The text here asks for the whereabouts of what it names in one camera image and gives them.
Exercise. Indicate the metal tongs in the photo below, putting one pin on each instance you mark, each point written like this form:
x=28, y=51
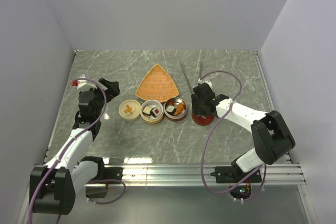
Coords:
x=199, y=68

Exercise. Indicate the cream lid with orange handle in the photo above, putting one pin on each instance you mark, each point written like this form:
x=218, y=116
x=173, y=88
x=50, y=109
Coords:
x=130, y=110

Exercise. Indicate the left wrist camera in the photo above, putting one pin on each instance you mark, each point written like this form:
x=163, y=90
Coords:
x=81, y=84

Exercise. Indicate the sushi roll red centre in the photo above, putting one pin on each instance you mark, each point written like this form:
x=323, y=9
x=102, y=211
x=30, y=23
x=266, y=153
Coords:
x=155, y=111

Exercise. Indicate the orange fried shrimp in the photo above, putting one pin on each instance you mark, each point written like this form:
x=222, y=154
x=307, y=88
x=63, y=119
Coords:
x=179, y=109

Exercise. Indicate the sushi roll white centre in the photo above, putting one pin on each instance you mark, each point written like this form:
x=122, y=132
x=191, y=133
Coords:
x=171, y=110

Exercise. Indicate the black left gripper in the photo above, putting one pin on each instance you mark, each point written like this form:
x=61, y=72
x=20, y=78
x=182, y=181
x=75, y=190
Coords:
x=112, y=90

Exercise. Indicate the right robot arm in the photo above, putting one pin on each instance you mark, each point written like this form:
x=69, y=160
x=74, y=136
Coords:
x=272, y=138

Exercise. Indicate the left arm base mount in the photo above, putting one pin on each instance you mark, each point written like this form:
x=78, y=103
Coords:
x=98, y=187

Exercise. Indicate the woven bamboo tray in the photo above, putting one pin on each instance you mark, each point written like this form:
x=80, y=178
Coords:
x=158, y=85

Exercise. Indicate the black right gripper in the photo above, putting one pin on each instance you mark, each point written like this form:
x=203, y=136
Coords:
x=196, y=109

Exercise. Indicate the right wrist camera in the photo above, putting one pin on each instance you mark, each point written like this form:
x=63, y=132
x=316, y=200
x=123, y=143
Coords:
x=206, y=81

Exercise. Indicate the aluminium front rail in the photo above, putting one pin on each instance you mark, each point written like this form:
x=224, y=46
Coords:
x=187, y=174

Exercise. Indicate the red lid with white handle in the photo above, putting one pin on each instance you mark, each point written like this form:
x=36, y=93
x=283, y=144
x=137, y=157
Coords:
x=203, y=120

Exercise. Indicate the sushi roll green centre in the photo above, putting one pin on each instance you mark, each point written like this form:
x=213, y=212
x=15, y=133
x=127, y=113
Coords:
x=147, y=110

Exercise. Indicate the red bowl silver inside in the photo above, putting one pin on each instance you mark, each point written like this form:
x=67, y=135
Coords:
x=176, y=101

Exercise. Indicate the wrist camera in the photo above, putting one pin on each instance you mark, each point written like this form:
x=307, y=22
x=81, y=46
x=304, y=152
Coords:
x=206, y=81
x=81, y=84

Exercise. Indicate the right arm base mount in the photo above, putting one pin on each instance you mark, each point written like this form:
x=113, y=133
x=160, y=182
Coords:
x=232, y=175

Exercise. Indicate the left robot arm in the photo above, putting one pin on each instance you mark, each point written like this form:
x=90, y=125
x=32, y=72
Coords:
x=54, y=185

